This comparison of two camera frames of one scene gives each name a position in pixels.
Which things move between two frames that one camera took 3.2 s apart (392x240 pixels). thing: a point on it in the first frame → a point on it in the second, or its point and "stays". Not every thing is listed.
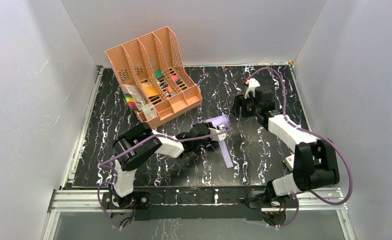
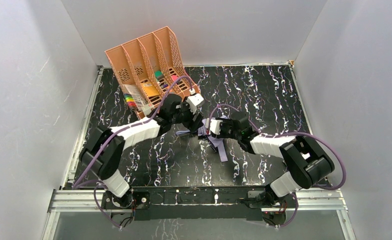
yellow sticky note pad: (150, 90) stays
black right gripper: (243, 108) → (211, 135)
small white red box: (149, 111) stays
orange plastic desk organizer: (152, 67) stays
